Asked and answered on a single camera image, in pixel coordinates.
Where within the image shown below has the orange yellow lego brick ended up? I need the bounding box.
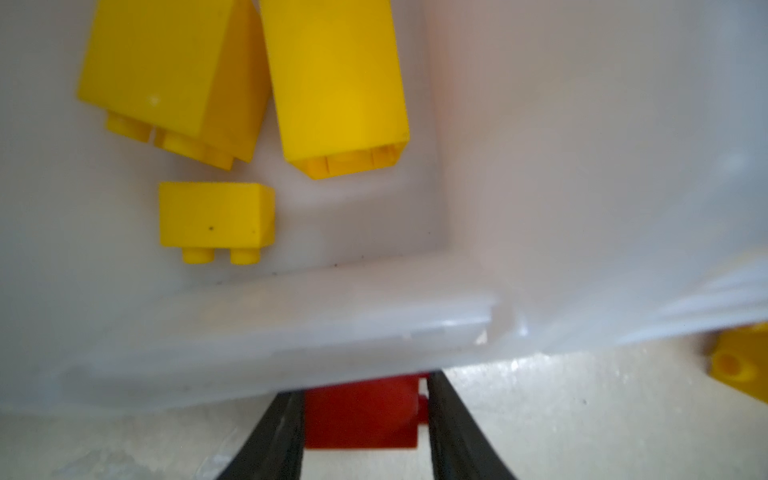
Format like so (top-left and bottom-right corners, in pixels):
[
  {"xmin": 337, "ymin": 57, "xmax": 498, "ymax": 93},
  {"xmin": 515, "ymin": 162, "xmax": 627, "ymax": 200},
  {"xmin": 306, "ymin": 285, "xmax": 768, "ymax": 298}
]
[{"xmin": 259, "ymin": 1, "xmax": 410, "ymax": 180}]

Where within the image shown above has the small yellow lego brick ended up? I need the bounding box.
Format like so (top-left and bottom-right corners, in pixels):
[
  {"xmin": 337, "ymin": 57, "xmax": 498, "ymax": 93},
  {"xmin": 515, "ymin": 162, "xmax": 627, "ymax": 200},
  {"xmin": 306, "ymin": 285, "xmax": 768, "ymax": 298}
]
[{"xmin": 158, "ymin": 182, "xmax": 276, "ymax": 265}]

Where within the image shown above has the small red lego brick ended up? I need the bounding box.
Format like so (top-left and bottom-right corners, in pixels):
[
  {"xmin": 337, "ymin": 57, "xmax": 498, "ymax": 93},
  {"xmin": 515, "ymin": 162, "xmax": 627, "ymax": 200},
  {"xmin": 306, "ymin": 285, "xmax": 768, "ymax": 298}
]
[{"xmin": 304, "ymin": 374, "xmax": 428, "ymax": 450}]

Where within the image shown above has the white left plastic bin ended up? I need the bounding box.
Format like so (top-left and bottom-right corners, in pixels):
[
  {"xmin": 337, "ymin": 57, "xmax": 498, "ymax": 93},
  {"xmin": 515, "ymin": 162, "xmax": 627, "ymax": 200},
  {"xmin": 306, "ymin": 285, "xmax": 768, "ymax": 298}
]
[{"xmin": 1, "ymin": 1, "xmax": 767, "ymax": 415}]

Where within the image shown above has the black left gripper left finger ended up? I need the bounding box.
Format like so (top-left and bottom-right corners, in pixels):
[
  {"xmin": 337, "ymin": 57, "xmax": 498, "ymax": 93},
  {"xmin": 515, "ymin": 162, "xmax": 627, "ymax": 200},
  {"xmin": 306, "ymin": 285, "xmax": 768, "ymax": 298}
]
[{"xmin": 217, "ymin": 390, "xmax": 305, "ymax": 480}]

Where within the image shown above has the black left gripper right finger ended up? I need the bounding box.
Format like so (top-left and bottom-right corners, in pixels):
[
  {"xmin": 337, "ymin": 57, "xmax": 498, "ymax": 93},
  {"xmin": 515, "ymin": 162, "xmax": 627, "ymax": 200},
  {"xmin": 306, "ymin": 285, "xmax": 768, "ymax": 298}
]
[{"xmin": 427, "ymin": 371, "xmax": 517, "ymax": 480}]

